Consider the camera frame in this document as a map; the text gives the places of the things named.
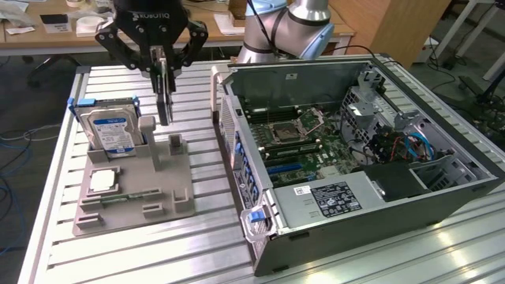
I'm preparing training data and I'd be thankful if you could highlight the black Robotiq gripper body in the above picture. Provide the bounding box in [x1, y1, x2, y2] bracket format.
[113, 0, 190, 50]

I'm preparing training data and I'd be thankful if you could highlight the graphics card with metal bracket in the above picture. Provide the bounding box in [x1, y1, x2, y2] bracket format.
[151, 46, 174, 127]

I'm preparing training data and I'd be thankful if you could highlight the white box round recess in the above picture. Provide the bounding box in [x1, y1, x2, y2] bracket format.
[75, 16, 108, 38]

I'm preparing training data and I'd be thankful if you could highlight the white box black top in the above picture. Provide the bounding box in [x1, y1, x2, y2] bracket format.
[39, 14, 72, 34]

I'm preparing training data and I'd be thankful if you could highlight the wooden desk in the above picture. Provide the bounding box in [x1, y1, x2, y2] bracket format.
[0, 0, 356, 57]

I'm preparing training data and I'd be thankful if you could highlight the black office chair base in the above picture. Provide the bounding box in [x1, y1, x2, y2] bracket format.
[23, 51, 120, 88]

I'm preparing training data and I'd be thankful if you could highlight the beige card retention bar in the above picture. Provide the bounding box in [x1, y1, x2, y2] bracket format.
[210, 65, 234, 115]

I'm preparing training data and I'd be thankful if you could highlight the blue disk caddy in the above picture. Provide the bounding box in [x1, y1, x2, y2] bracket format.
[67, 95, 143, 149]

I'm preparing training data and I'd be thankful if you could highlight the clear plastic bag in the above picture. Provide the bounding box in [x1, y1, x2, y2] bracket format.
[0, 0, 39, 27]

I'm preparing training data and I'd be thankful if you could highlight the hard disk blue label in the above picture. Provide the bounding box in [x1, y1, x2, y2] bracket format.
[75, 104, 140, 157]

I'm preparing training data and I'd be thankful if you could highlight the metal socket cover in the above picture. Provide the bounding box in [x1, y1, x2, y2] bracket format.
[296, 106, 329, 134]

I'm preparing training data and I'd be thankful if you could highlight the CPU socket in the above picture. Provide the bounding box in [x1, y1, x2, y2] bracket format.
[268, 121, 305, 146]

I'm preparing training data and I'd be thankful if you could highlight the installed RAM stick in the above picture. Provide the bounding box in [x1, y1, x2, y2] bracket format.
[262, 144, 320, 155]

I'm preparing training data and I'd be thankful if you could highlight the silver CPU chip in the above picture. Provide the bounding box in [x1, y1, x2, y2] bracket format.
[89, 170, 119, 192]

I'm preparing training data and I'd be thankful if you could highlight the perforated metal disk bay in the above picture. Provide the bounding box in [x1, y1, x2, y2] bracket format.
[338, 85, 397, 166]

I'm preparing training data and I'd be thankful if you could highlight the wooden cabinet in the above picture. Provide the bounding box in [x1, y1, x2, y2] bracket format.
[329, 0, 453, 68]

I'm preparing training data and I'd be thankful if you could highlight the grey printed parts rack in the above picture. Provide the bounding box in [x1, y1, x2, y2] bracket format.
[72, 115, 197, 237]

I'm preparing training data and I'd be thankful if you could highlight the blue expansion slot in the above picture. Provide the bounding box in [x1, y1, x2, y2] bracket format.
[268, 164, 301, 175]

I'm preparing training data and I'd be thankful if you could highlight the green motherboard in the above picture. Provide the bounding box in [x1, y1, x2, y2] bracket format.
[238, 97, 368, 190]

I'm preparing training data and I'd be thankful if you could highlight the green RAM stick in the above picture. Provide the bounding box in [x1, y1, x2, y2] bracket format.
[100, 191, 154, 204]

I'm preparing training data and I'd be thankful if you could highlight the grey power supply unit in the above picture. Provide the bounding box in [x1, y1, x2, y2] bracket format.
[272, 171, 386, 230]

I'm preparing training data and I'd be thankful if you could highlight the grey case latch blue tab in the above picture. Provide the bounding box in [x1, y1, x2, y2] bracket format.
[238, 206, 273, 242]

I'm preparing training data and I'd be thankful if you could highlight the black power supply label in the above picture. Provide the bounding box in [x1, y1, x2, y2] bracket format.
[310, 180, 362, 218]

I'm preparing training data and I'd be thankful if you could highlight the black plastic shroud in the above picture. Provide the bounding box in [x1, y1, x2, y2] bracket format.
[362, 162, 433, 204]

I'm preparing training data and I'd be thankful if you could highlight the black equipment stand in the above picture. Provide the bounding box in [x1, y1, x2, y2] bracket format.
[457, 75, 505, 119]

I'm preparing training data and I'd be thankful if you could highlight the open dark grey PC case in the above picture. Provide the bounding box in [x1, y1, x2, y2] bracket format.
[210, 53, 498, 277]

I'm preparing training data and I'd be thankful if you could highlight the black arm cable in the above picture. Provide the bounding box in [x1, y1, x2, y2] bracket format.
[246, 0, 281, 60]

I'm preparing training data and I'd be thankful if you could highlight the grey floor cable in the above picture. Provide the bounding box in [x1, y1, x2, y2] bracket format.
[0, 123, 63, 142]

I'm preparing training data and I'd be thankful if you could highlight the black power cable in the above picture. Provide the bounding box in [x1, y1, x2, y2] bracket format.
[314, 44, 401, 66]

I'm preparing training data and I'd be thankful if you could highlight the red wire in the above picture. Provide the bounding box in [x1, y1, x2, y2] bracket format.
[388, 134, 409, 162]

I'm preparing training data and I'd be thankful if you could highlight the white desk frame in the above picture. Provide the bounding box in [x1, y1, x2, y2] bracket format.
[432, 0, 505, 80]

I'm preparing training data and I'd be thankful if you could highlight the blue floor cable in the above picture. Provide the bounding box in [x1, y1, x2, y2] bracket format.
[0, 138, 32, 255]

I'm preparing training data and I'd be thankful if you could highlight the blue data wire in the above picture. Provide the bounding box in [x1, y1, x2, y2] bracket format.
[405, 133, 436, 163]

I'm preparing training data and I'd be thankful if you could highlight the silver drive bay bracket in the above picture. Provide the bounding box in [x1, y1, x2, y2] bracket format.
[394, 109, 478, 190]

